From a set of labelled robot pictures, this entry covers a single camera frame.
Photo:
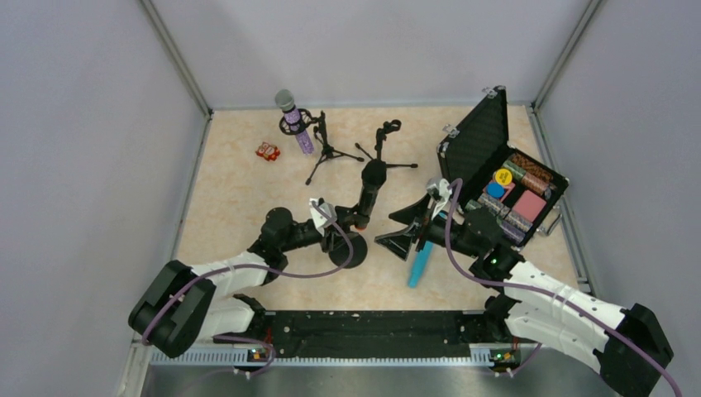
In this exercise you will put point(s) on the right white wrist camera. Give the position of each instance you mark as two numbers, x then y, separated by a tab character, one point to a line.
440	192

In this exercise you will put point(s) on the teal microphone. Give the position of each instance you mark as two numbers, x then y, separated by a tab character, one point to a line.
422	263

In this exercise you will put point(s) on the blue round chip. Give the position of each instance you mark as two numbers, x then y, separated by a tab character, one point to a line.
495	190

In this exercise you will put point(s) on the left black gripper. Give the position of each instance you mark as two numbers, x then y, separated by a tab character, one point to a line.
355	220

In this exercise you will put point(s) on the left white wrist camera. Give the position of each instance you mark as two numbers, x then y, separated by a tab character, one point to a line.
323	214

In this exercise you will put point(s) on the black foam lined case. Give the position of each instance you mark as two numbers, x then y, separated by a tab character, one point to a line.
479	144

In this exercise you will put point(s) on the purple glitter microphone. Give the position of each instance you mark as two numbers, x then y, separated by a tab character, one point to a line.
292	123

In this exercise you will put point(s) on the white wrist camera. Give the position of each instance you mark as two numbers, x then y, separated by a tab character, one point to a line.
440	192
323	214

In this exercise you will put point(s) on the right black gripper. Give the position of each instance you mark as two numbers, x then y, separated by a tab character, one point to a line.
422	230

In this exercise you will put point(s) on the poker chip rolls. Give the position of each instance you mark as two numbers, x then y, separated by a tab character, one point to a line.
527	175

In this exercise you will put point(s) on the black microphone orange end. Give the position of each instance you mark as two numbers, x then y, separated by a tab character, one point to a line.
373	177

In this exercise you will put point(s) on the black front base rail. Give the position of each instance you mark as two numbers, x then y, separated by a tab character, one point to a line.
372	334

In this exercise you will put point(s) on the round base microphone stand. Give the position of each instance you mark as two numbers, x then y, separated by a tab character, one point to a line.
353	251

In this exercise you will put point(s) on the shock mount tripod stand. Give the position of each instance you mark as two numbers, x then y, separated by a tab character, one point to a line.
319	129

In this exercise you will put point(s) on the pink card box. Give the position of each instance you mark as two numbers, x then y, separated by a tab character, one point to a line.
529	205

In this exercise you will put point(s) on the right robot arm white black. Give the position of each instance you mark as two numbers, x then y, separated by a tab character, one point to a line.
626	347

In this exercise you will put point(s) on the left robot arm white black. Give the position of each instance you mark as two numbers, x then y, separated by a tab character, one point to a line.
188	303

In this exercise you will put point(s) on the red owl toy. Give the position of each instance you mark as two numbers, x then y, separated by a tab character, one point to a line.
268	152

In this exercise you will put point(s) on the yellow round chip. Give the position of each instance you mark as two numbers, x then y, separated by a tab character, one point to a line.
503	177

